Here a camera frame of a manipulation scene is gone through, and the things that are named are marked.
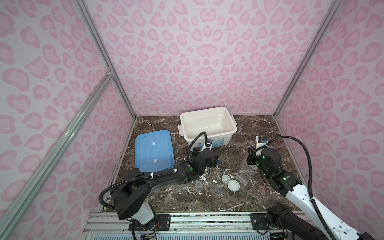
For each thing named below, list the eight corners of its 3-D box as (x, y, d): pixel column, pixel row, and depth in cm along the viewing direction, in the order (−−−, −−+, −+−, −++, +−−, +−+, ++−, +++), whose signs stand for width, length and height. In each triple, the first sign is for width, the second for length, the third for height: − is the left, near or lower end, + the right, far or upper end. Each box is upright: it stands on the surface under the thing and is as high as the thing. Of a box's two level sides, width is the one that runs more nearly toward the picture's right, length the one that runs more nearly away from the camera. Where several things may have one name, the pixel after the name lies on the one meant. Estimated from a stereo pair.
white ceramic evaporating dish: (228, 191, 85) (229, 190, 83) (227, 181, 88) (228, 179, 87) (240, 191, 85) (240, 190, 83) (238, 181, 88) (238, 179, 87)
